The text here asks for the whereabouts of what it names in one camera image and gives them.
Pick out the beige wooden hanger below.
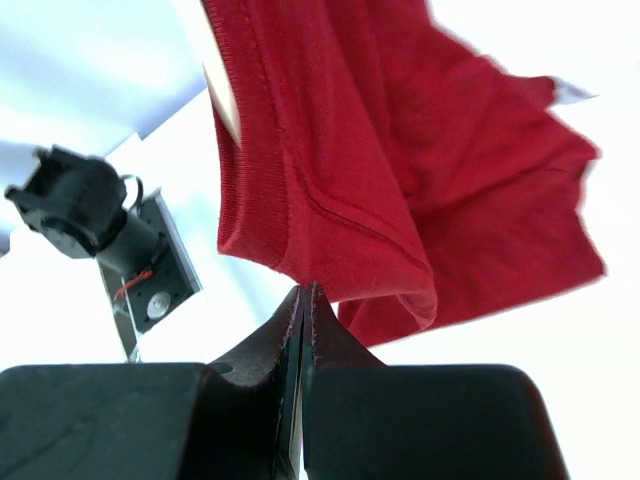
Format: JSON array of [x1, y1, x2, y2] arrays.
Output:
[[203, 62, 241, 146]]

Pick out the dark red t shirt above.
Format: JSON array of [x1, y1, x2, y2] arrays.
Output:
[[204, 1, 605, 346]]

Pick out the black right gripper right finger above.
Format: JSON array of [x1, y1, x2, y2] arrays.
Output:
[[302, 285, 568, 479]]

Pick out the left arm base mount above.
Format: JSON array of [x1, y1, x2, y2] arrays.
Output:
[[96, 189, 202, 363]]

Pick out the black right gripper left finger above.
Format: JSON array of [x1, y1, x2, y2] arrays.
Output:
[[1, 288, 303, 479]]

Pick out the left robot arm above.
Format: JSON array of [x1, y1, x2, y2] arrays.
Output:
[[4, 146, 167, 276]]

